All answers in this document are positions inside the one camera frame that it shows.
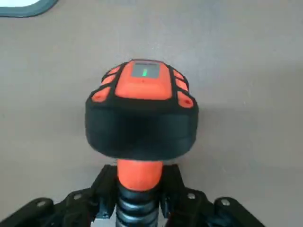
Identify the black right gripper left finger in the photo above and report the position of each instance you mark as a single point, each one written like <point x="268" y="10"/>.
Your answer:
<point x="78" y="208"/>

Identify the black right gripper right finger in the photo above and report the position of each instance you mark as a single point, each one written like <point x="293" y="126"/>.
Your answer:
<point x="194" y="210"/>

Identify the orange black barcode scanner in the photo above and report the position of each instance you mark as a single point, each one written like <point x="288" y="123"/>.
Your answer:
<point x="142" y="125"/>

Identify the white flat scale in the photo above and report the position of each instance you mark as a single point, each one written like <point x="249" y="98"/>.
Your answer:
<point x="14" y="6"/>

